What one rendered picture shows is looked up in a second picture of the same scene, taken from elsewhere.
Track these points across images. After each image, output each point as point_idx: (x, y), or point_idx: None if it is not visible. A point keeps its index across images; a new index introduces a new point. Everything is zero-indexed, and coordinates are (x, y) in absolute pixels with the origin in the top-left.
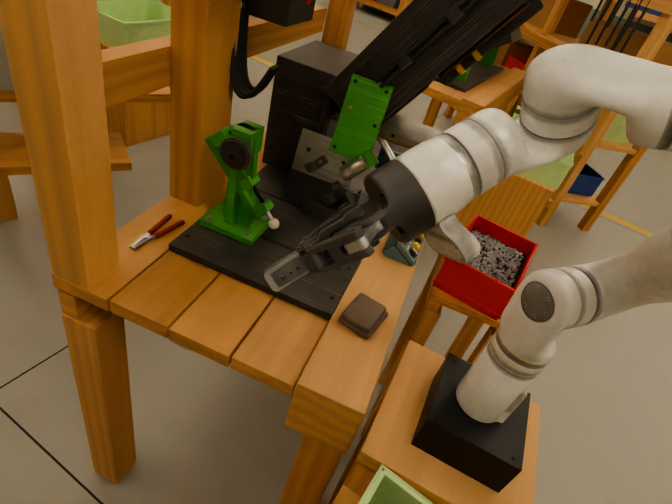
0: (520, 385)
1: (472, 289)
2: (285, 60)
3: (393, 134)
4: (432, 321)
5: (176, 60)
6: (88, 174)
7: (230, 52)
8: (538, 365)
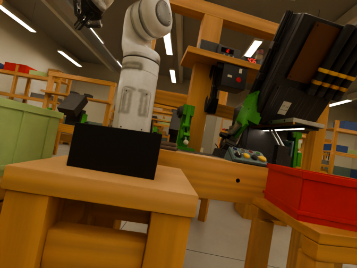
0: (120, 76)
1: (280, 187)
2: (236, 108)
3: (271, 120)
4: (256, 231)
5: (187, 99)
6: None
7: (204, 98)
8: (124, 53)
